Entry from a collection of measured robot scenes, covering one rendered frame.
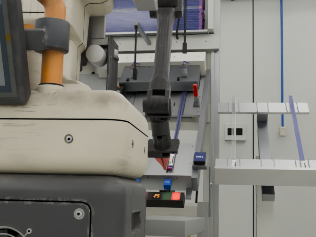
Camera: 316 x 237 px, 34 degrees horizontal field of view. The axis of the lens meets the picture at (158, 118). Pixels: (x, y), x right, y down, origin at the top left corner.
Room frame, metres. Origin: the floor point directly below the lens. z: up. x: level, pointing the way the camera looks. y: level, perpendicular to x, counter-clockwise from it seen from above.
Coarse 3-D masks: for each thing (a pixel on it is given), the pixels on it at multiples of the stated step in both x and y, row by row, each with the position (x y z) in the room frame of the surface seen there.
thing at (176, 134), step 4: (184, 92) 2.18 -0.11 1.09; (184, 96) 2.16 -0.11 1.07; (184, 100) 2.15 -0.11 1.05; (180, 104) 2.12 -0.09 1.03; (180, 108) 2.10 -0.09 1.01; (180, 112) 2.08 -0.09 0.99; (180, 116) 2.06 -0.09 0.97; (180, 120) 2.04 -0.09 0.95; (176, 124) 2.02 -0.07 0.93; (180, 124) 2.04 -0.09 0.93; (176, 128) 2.00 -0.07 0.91; (176, 132) 1.99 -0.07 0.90; (176, 136) 1.97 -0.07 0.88; (172, 168) 1.85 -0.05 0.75
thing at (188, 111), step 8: (80, 80) 2.36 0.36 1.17; (88, 80) 2.36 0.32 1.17; (96, 80) 2.35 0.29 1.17; (104, 80) 2.34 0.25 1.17; (200, 80) 2.25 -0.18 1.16; (96, 88) 2.30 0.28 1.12; (104, 88) 2.29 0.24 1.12; (200, 88) 2.21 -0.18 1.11; (128, 96) 2.22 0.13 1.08; (136, 96) 2.22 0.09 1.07; (144, 96) 2.21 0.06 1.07; (176, 96) 2.18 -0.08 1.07; (192, 96) 2.17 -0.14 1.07; (200, 96) 2.16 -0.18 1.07; (136, 104) 2.17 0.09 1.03; (176, 104) 2.14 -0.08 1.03; (184, 104) 2.13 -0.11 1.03; (192, 104) 2.13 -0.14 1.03; (200, 104) 2.12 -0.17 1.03; (144, 112) 2.12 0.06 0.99; (176, 112) 2.10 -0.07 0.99; (184, 112) 2.09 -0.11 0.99; (192, 112) 2.09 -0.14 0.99
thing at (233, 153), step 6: (234, 96) 2.04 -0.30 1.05; (234, 102) 2.00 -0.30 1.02; (234, 108) 1.97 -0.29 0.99; (234, 114) 1.93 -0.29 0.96; (234, 120) 1.90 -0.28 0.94; (234, 126) 1.87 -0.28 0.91; (234, 132) 1.84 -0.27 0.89; (234, 138) 1.81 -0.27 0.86; (234, 144) 1.78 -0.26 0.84; (234, 150) 1.76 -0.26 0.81; (234, 156) 1.73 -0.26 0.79
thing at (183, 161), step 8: (184, 144) 1.95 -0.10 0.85; (192, 144) 1.94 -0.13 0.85; (184, 152) 1.91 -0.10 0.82; (192, 152) 1.91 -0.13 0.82; (152, 160) 1.90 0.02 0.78; (176, 160) 1.89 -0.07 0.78; (184, 160) 1.88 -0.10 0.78; (192, 160) 1.88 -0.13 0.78; (152, 168) 1.87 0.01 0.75; (160, 168) 1.87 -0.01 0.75; (176, 168) 1.86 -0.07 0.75; (184, 168) 1.85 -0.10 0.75
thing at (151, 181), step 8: (144, 176) 1.82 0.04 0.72; (152, 176) 1.82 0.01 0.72; (160, 176) 1.81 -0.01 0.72; (168, 176) 1.81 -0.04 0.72; (176, 176) 1.80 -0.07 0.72; (184, 176) 1.80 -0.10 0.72; (144, 184) 1.85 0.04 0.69; (152, 184) 1.84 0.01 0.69; (160, 184) 1.84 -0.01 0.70; (176, 184) 1.83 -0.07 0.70; (184, 184) 1.82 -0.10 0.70
